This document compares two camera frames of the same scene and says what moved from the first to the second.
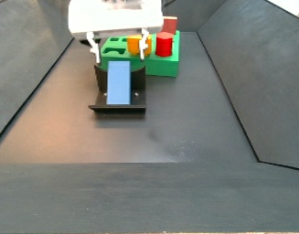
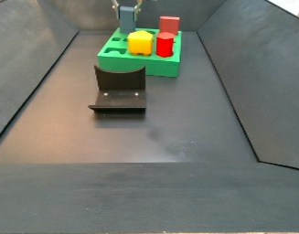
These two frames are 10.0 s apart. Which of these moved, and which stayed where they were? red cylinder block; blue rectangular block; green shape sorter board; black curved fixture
Moved: blue rectangular block
Stayed: black curved fixture; red cylinder block; green shape sorter board
